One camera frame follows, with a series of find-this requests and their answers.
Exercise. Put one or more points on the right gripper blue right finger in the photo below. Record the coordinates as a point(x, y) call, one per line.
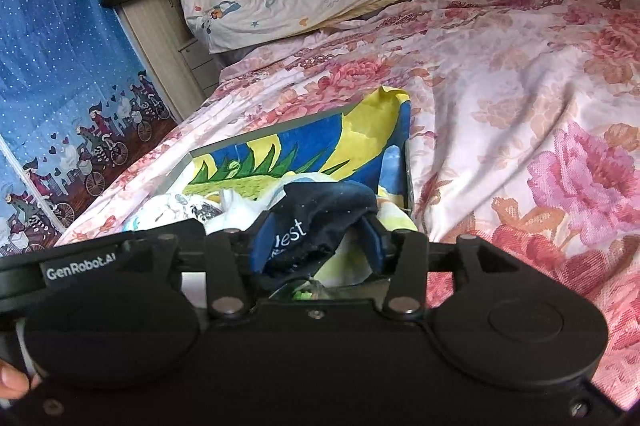
point(373, 242)

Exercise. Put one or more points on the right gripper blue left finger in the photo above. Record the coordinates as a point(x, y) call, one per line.
point(263, 237)

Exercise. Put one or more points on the navy blue sock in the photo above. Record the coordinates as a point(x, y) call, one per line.
point(313, 219)

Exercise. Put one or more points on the white cloth with blue fringe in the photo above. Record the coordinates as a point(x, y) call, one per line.
point(169, 208)

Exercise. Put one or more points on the left hand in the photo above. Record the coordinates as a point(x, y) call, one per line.
point(15, 384)

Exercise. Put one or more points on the blue yellow storage box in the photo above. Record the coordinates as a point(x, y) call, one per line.
point(363, 142)

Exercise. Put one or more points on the white drawer cabinet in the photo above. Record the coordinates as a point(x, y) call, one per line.
point(204, 66)

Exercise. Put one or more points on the blue fabric wardrobe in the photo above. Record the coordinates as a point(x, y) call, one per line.
point(78, 107)

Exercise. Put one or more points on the pink floral bedsheet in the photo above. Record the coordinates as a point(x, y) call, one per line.
point(524, 130)

